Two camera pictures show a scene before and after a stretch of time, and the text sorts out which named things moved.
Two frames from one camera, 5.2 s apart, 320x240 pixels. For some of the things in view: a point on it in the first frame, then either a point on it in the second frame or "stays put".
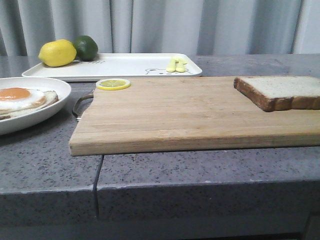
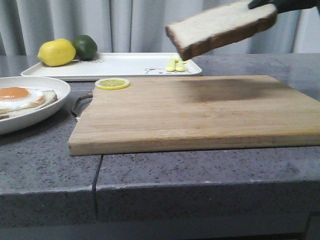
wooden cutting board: (178, 113) stays put
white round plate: (21, 122) stays put
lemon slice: (113, 84) stays put
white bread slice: (281, 93) → (229, 22)
